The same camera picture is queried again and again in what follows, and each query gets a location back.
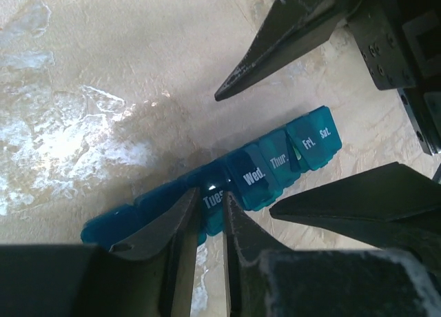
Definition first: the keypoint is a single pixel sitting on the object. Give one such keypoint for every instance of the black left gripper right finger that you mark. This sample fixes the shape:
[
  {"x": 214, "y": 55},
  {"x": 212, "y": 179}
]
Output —
[{"x": 266, "y": 278}]

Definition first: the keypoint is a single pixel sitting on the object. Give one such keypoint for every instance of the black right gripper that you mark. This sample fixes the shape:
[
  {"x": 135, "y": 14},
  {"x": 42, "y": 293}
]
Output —
[{"x": 400, "y": 43}]

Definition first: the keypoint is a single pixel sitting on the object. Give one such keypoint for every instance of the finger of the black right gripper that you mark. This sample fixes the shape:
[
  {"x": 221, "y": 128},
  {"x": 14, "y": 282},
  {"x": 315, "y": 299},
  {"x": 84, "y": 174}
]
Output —
[
  {"x": 389, "y": 206},
  {"x": 291, "y": 29}
]

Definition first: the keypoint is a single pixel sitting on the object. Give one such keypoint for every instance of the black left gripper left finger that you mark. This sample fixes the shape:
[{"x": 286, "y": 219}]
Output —
[{"x": 150, "y": 273}]

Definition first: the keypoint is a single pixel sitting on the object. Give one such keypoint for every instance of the teal weekly pill organizer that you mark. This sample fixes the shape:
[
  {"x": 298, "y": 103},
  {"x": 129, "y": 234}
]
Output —
[{"x": 256, "y": 173}]

